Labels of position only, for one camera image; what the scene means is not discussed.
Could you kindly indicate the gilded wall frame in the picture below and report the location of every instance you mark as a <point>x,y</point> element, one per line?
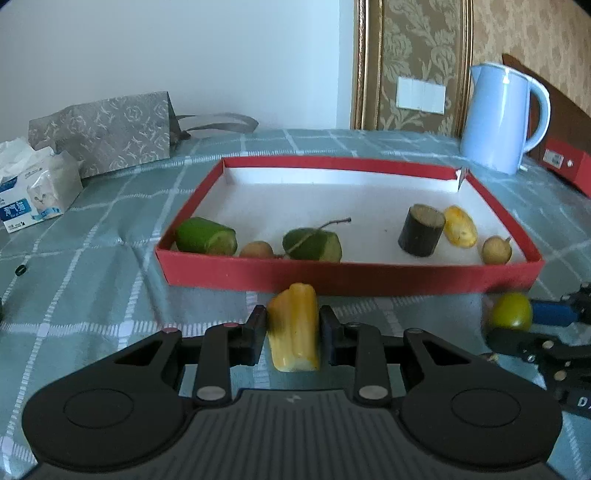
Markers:
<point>369,64</point>

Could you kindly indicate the dark sugarcane piece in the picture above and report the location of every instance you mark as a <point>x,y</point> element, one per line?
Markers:
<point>419,233</point>

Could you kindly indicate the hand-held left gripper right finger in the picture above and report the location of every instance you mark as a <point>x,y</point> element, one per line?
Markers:
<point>328,332</point>

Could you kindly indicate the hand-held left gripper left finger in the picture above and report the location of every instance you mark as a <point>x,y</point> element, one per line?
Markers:
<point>257,337</point>

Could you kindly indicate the green fruit chunk with stem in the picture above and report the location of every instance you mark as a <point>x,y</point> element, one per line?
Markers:
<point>309,244</point>

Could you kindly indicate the grey patterned gift bag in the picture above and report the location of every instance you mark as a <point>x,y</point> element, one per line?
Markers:
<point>106,134</point>

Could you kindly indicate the white wall switch panel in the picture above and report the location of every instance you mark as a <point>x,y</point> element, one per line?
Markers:
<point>420,94</point>

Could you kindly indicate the brown longan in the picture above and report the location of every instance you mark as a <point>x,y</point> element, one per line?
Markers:
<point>496,250</point>
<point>256,250</point>

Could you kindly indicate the yellow jackfruit piece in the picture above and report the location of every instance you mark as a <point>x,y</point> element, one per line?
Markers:
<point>459,226</point>

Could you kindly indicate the round green fruit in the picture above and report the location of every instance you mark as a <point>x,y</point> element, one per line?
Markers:
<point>510,311</point>

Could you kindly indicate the yellow pepper piece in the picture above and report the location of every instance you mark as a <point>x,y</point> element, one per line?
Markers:
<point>293,332</point>

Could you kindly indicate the red cardboard box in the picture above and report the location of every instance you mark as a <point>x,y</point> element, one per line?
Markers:
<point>570,168</point>

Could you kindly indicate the green checkered tablecloth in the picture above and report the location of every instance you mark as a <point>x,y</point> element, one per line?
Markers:
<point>101,277</point>

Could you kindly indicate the red cardboard tray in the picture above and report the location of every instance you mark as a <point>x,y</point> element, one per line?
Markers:
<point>369,277</point>

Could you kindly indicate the green cucumber chunk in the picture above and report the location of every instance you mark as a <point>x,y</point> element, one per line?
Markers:
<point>203,235</point>

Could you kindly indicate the white tissue pack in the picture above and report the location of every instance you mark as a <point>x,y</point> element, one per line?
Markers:
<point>37,194</point>

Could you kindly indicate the light blue electric kettle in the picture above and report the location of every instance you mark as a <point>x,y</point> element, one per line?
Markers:
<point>494,124</point>

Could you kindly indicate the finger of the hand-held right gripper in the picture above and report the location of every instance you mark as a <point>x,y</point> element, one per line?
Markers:
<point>512,341</point>
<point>551,312</point>

